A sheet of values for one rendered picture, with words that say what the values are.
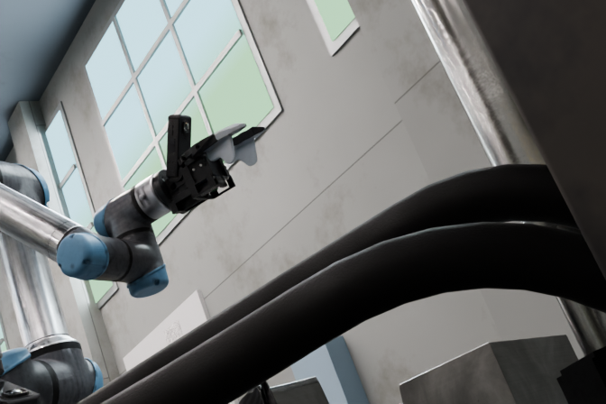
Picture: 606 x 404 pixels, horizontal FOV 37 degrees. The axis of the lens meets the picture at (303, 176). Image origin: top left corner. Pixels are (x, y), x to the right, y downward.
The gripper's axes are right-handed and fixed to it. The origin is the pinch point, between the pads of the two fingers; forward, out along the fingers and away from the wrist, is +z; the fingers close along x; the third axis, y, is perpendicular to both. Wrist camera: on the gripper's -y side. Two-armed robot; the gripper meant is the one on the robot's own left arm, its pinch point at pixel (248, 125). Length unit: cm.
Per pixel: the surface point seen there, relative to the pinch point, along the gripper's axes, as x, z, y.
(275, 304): 101, 42, 43
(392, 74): -210, -25, -58
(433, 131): -202, -19, -28
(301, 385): 59, 20, 45
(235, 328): 102, 40, 43
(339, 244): 93, 43, 40
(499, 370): 44, 34, 52
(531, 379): 37, 35, 55
